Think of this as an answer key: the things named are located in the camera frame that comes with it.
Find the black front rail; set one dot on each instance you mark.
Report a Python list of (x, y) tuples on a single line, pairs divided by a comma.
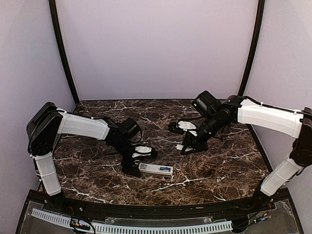
[(241, 211)]

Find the left black frame post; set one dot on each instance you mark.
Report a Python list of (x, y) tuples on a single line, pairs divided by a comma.
[(62, 52)]

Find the right black frame post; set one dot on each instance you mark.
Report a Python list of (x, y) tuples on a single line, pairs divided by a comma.
[(253, 47)]

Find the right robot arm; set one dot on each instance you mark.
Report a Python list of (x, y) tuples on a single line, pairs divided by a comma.
[(245, 110)]

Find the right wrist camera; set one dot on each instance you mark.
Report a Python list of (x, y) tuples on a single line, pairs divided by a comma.
[(181, 126)]

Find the white battery cover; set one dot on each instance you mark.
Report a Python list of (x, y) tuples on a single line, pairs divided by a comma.
[(179, 147)]

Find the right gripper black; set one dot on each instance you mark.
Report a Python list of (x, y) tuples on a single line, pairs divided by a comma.
[(190, 141)]

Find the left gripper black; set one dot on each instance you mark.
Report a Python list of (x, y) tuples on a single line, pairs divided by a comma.
[(129, 169)]

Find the white remote control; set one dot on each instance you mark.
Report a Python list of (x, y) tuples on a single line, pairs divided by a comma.
[(154, 169)]

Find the black frame post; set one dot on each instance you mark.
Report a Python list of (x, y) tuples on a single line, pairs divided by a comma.
[(253, 47), (62, 52)]

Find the white slotted cable duct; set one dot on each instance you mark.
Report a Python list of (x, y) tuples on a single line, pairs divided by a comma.
[(102, 228)]

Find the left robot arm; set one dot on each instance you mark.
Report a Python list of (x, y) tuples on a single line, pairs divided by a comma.
[(49, 122)]

